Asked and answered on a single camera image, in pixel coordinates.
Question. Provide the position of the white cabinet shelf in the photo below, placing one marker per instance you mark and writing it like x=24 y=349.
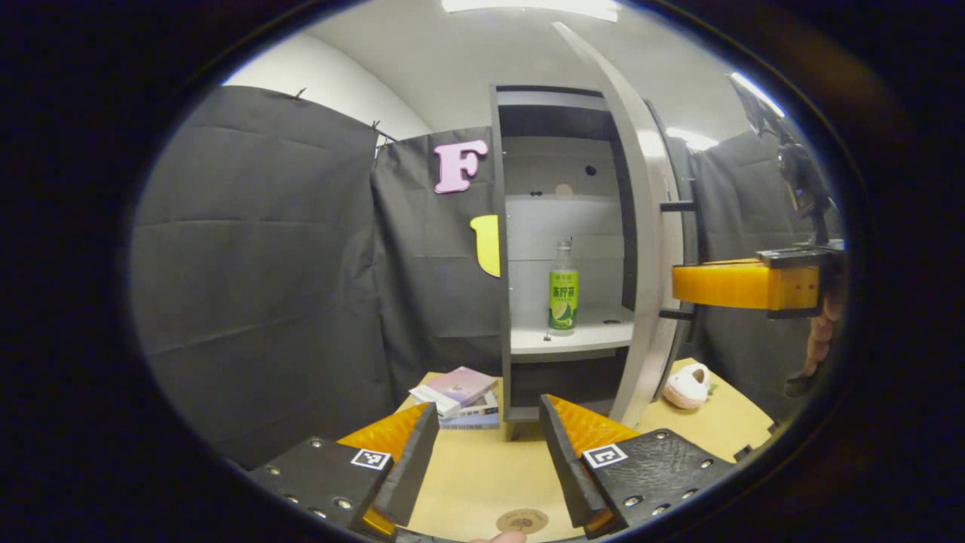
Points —
x=573 y=339

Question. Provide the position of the blue book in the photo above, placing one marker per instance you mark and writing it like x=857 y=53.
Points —
x=475 y=422

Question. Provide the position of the green label plastic bottle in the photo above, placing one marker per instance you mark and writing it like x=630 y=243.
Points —
x=563 y=302

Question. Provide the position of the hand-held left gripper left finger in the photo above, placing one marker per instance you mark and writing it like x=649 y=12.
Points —
x=418 y=460

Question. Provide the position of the white plush slipper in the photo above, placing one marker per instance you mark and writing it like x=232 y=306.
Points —
x=686 y=386

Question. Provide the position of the ceiling light panel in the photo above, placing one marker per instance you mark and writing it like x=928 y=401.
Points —
x=692 y=139
x=528 y=6
x=761 y=94

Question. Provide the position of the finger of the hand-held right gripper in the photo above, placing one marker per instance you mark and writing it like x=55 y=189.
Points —
x=731 y=285

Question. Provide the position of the grey cabinet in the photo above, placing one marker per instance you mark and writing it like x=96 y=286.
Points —
x=501 y=302

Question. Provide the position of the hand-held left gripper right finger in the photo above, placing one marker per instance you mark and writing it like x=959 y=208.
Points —
x=562 y=460

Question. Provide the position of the black backdrop cloth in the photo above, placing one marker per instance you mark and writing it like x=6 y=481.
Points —
x=256 y=264

